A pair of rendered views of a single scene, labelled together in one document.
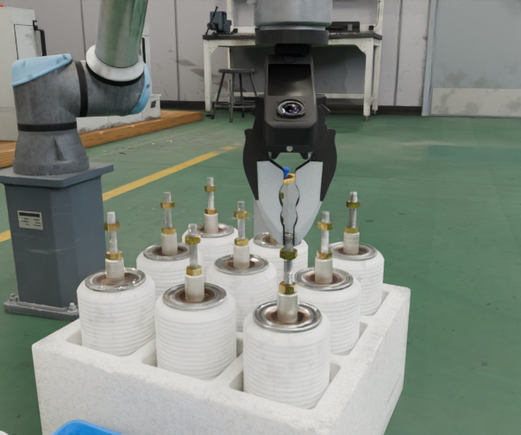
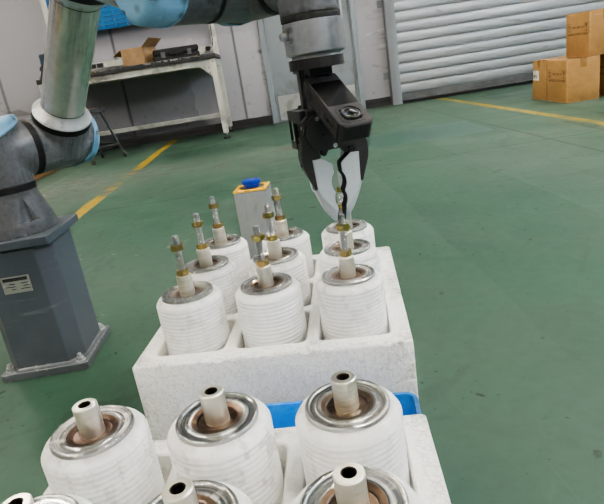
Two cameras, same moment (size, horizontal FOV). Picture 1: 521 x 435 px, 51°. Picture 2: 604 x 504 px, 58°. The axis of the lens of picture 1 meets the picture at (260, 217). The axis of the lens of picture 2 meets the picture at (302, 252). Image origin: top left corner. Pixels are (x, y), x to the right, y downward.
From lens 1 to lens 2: 0.29 m
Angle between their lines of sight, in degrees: 18
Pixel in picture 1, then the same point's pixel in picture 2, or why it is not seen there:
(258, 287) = (299, 268)
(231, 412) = (335, 354)
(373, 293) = not seen: hidden behind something
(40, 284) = (41, 344)
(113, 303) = (201, 308)
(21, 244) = (10, 311)
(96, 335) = (189, 340)
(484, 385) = (449, 306)
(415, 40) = (251, 54)
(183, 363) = (277, 336)
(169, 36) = not seen: outside the picture
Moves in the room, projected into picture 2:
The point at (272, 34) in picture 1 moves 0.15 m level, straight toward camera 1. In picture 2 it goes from (311, 62) to (368, 52)
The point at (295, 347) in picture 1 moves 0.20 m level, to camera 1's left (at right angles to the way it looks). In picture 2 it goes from (368, 291) to (226, 335)
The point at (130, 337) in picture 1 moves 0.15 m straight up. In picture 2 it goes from (217, 334) to (196, 237)
